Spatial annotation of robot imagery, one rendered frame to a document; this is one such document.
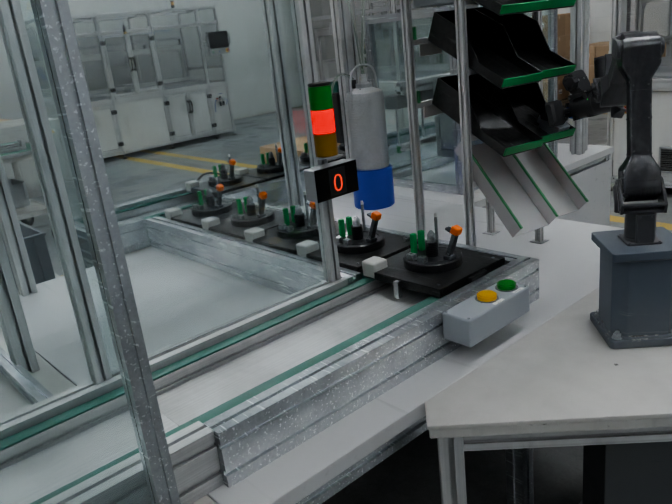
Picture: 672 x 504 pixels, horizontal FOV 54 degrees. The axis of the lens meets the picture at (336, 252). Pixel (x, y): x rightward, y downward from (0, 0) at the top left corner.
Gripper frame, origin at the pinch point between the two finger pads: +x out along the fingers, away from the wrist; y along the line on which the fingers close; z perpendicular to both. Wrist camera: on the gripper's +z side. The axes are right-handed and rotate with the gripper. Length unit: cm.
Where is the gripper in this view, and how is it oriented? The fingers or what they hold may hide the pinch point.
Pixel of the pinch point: (557, 112)
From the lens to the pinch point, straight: 182.0
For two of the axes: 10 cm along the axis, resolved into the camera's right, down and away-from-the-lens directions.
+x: -5.0, 0.2, 8.6
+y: -8.3, 2.7, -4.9
